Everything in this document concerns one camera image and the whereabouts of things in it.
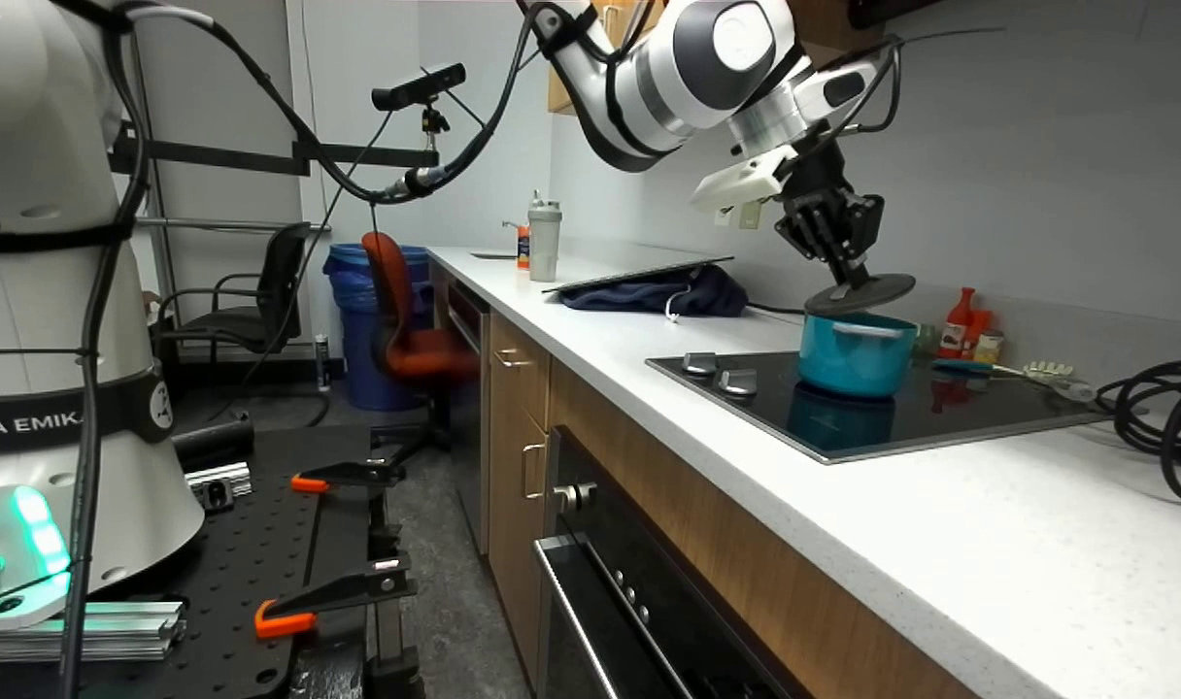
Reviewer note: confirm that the red bottle white label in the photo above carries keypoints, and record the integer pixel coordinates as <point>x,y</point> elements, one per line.
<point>963,325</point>

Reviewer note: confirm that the black undercounter appliance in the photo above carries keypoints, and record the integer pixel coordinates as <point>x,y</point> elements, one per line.
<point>465,414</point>

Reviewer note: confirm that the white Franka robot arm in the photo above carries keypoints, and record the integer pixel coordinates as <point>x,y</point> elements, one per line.
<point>46,194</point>

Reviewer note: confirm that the silver cooktop knob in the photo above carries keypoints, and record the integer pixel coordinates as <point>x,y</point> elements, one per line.
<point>702,363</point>
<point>739,383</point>

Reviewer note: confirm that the black built-in oven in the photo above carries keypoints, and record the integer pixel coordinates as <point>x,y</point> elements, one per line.
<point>643,623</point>

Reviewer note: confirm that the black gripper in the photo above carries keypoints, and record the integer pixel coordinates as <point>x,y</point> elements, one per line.
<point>827,194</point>

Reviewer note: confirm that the white metal shelving frame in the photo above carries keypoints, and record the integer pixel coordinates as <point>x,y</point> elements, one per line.
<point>228,222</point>

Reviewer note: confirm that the blue plastic bin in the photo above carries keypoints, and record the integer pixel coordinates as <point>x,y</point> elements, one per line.
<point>349,325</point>

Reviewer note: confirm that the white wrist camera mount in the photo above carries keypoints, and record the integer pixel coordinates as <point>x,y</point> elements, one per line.
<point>748,179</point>

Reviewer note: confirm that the black stereo camera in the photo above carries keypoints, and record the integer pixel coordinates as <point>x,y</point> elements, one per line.
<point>419,87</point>

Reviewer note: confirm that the black horizontal bar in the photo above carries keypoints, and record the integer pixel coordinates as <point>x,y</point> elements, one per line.
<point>228,157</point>

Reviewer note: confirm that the black office chair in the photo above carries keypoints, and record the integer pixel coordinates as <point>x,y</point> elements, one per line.
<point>279,278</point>

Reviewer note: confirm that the wooden drawer front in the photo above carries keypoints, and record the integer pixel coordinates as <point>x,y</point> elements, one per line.
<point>515,338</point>

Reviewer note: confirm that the black glass cooktop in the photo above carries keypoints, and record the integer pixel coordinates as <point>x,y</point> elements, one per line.
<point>954,410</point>

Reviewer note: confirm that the aluminium extrusion rail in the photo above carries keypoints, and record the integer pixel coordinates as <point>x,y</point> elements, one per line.
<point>224,486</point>
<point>86,632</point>

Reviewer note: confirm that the black laptop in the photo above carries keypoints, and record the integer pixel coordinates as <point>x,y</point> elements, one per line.
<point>632,273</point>

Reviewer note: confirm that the white shaker bottle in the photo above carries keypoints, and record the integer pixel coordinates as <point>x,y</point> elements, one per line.
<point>544,245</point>

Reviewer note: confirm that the teal cooking pot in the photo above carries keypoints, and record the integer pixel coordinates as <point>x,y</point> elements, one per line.
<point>854,354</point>

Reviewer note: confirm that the black perforated mounting board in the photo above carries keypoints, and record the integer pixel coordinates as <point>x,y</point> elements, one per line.
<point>252,544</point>

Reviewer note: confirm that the wooden cabinet door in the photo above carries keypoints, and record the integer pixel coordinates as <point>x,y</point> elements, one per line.
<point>506,544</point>

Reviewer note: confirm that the black control box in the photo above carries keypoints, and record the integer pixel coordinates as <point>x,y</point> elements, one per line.
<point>216,445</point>

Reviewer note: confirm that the dark blue bag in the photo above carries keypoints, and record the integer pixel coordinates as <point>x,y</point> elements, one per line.
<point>691,297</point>

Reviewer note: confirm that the black camera tripod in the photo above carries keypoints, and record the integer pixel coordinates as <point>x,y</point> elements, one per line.
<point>432,123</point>

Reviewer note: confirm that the long wooden fascia panel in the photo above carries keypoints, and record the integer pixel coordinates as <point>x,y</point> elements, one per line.
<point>748,544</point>

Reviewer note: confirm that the silver oven knob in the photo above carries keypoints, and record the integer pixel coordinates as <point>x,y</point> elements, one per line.
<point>573,495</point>

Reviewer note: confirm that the small orange bottle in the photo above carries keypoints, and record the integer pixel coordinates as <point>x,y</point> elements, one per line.
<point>523,250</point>

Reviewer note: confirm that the dark grey pot lid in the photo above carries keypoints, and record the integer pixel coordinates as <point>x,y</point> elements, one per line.
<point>863,297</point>

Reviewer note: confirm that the red office chair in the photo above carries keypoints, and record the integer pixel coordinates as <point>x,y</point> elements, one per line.
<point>401,335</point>

